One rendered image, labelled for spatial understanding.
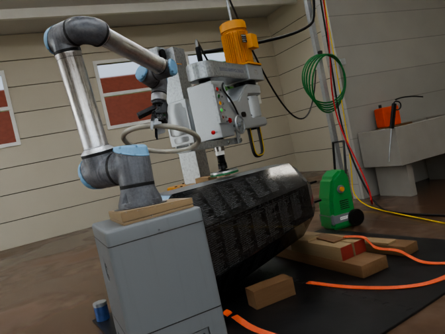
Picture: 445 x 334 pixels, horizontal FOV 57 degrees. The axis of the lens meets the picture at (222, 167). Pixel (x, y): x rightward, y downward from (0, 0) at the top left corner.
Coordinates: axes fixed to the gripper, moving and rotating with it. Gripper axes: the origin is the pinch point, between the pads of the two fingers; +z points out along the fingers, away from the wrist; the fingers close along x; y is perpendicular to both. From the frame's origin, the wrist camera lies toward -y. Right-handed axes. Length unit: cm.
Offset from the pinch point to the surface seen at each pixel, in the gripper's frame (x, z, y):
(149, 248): -53, 67, 12
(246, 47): 97, -117, 56
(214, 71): 55, -70, 31
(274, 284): 62, 80, 70
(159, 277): -49, 78, 16
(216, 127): 63, -29, 32
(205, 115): 63, -39, 24
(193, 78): 52, -63, 16
